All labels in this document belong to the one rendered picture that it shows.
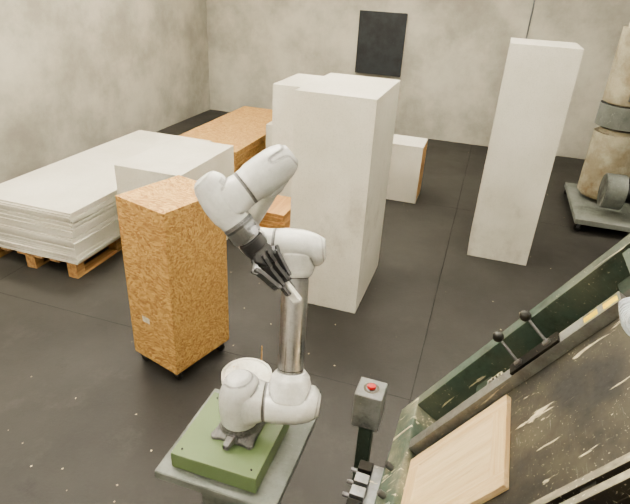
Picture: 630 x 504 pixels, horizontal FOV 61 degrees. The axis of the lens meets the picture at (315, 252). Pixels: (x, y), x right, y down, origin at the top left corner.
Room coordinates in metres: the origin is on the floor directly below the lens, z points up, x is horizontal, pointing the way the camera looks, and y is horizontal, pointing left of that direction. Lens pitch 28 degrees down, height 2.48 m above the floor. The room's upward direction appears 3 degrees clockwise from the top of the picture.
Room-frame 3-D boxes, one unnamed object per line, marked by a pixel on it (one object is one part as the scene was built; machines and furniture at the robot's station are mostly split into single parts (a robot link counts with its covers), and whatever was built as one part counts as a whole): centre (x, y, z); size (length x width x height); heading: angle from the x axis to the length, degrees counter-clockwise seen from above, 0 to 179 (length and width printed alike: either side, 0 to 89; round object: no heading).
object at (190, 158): (4.71, 1.31, 0.48); 1.00 x 0.64 x 0.95; 163
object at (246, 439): (1.56, 0.27, 0.86); 0.22 x 0.18 x 0.06; 163
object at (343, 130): (4.21, -0.20, 0.88); 0.90 x 0.60 x 1.75; 163
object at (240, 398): (1.58, 0.25, 1.00); 0.18 x 0.16 x 0.22; 87
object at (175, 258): (3.03, 0.90, 0.63); 0.50 x 0.42 x 1.25; 147
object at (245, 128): (7.82, 1.22, 0.22); 2.46 x 1.04 x 0.44; 163
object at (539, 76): (5.10, -1.93, 1.03); 0.60 x 0.58 x 2.05; 163
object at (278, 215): (5.18, 0.44, 0.15); 0.61 x 0.51 x 0.31; 163
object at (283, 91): (6.07, 0.15, 1.08); 0.80 x 0.58 x 0.72; 163
